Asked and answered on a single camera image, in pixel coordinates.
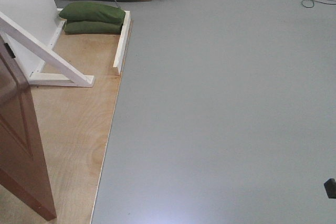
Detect plywood base platform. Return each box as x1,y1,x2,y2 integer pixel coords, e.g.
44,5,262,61
1,35,121,223

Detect lower green sandbag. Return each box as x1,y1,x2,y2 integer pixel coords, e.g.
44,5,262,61
64,21,123,34

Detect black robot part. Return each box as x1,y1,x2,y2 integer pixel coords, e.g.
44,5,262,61
324,178,336,199

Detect green sandbag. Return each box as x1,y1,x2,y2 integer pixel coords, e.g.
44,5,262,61
64,21,123,34
59,2,125,23

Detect brown wooden door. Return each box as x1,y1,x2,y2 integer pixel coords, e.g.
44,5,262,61
1,40,57,220

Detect white diagonal wooden brace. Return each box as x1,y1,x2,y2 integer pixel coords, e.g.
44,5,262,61
1,13,95,88

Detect upper green sandbag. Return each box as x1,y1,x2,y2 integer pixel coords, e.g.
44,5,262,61
59,2,125,23

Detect white wall panel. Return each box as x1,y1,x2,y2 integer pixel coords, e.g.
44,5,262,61
1,0,61,80

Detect white side rail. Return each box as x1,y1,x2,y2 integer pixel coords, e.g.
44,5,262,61
112,10,132,76

